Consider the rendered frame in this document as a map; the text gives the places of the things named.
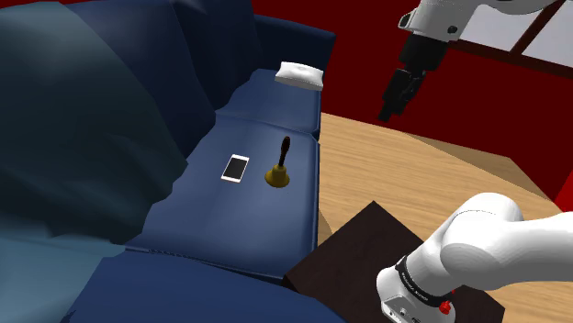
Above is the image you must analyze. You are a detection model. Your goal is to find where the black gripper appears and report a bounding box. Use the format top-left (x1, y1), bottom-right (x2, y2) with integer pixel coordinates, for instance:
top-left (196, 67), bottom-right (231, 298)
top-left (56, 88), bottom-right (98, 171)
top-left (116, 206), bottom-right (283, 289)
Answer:
top-left (376, 32), bottom-right (449, 124)

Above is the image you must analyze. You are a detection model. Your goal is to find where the white pillow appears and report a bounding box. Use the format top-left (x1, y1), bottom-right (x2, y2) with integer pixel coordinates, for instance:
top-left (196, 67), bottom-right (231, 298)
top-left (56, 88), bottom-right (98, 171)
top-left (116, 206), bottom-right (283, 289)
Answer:
top-left (274, 61), bottom-right (325, 93)

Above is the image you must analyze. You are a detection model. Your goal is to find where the white smartphone with black screen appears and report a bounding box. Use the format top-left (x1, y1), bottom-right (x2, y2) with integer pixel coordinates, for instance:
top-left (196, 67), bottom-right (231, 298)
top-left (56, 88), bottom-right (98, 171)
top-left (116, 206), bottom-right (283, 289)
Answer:
top-left (220, 153), bottom-right (251, 184)

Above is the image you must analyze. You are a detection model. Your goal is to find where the dark blue sofa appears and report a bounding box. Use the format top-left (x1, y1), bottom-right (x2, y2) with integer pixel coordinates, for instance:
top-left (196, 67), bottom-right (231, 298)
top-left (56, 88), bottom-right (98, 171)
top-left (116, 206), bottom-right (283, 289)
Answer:
top-left (60, 0), bottom-right (338, 323)

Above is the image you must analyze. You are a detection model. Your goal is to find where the dark teal blanket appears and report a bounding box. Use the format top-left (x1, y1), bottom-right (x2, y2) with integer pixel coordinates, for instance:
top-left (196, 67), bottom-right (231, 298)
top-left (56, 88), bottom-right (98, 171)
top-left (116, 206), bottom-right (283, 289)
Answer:
top-left (0, 0), bottom-right (189, 323)

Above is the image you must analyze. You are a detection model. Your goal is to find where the window with dark red frame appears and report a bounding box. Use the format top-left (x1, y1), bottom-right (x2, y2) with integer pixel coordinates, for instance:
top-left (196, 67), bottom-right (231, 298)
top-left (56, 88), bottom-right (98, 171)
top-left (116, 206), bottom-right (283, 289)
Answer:
top-left (449, 0), bottom-right (573, 69)

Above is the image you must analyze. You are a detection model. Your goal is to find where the brass hand bell black handle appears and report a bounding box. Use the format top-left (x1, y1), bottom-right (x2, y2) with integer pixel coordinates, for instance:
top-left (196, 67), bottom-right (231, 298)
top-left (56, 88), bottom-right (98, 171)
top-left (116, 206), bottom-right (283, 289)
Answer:
top-left (264, 135), bottom-right (292, 189)

